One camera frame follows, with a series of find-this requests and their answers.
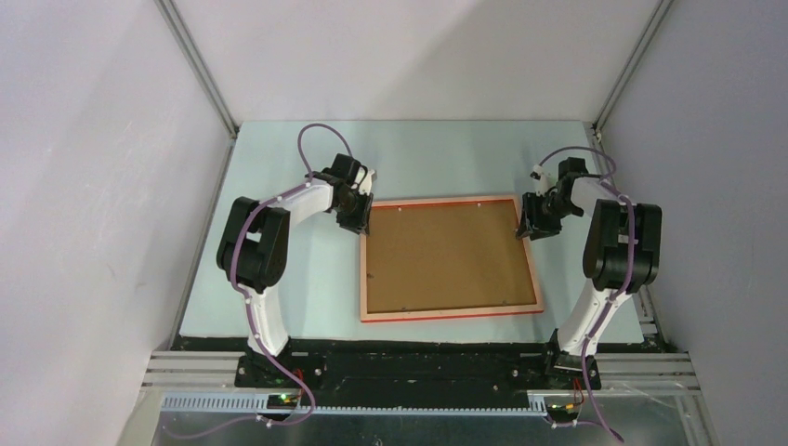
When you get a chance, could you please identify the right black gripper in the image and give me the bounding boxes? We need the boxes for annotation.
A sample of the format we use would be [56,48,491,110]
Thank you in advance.
[516,191,582,241]

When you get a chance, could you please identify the brown backing board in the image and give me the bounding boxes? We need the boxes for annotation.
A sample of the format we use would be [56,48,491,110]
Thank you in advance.
[366,202,538,314]

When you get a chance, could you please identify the red wooden picture frame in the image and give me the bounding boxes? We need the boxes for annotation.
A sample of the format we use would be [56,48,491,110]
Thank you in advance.
[359,194,545,323]

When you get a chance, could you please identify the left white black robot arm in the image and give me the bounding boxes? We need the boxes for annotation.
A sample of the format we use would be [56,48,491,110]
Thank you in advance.
[217,154,376,387]

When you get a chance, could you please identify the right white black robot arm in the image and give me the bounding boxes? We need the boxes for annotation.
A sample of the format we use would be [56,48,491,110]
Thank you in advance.
[515,157,663,388]

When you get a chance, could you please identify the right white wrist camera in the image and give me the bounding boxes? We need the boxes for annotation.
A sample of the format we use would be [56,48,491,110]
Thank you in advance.
[531,164,557,197]

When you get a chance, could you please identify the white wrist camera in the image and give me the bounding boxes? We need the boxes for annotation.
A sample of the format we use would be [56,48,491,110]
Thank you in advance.
[352,165,376,195]
[531,164,557,197]

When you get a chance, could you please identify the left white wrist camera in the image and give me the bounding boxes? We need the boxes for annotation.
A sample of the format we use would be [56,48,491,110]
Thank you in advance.
[352,165,376,195]

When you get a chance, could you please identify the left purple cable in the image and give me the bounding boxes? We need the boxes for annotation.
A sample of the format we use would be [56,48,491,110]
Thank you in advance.
[229,123,355,427]

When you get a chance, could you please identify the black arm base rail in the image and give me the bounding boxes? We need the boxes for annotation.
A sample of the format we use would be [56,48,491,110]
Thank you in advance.
[173,336,601,410]

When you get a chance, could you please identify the grey slotted cable duct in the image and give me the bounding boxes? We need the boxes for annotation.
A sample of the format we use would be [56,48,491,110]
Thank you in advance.
[161,392,547,417]

